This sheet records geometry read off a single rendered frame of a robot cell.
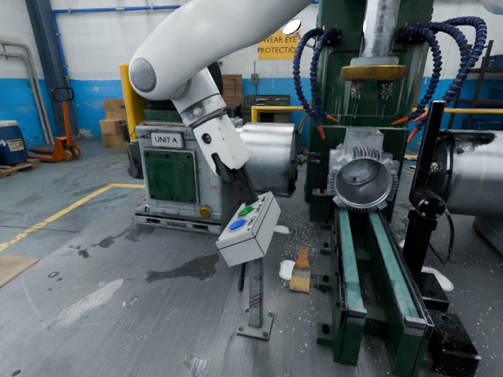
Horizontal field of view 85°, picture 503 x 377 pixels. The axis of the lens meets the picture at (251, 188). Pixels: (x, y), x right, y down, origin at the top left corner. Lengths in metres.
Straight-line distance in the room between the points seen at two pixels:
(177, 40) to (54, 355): 0.61
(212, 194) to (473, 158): 0.73
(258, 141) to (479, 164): 0.58
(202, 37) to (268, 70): 5.60
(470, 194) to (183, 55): 0.78
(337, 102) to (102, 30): 6.45
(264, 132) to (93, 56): 6.63
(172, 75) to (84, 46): 7.05
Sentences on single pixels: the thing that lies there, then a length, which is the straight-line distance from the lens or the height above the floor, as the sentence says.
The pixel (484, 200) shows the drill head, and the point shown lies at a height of 1.00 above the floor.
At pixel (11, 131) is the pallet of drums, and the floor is 0.62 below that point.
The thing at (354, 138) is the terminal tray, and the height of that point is 1.13.
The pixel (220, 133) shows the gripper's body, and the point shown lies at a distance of 0.49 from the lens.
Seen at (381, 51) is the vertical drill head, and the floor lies 1.37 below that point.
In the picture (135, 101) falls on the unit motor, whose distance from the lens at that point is 1.09.
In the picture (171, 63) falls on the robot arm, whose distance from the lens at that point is 0.43.
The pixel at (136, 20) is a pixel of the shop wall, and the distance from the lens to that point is 6.87.
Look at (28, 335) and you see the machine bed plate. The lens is 0.80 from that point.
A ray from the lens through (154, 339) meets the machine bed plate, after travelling 0.67.
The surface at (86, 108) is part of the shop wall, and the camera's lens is 7.61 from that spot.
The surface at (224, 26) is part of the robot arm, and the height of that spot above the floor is 1.36.
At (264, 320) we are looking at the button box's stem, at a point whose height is 0.81.
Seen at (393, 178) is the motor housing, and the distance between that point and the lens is 0.89.
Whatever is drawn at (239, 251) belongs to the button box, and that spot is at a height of 1.04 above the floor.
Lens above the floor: 1.29
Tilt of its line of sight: 21 degrees down
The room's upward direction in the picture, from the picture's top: straight up
